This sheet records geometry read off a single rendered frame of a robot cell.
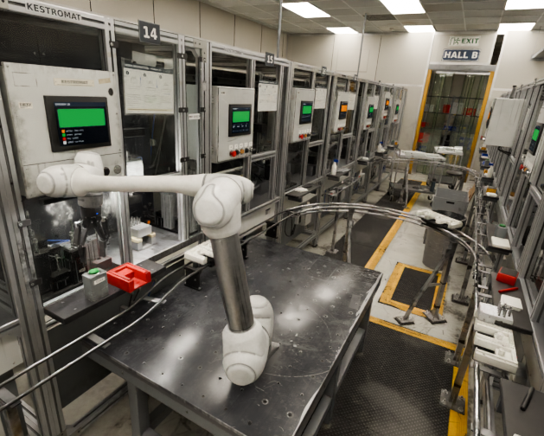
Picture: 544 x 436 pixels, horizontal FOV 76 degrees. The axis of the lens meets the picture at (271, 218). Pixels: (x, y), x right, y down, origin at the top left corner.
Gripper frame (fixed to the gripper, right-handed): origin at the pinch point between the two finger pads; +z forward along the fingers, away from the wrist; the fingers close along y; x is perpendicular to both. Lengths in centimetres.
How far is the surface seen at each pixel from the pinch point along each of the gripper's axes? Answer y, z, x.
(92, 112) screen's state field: -7, -56, -6
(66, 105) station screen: 4, -58, -6
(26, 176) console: 17.7, -31.9, -9.7
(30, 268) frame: 17.8, 3.9, -12.2
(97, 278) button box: -0.3, 10.6, 1.5
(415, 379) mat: -143, 101, 130
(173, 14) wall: -426, -243, -347
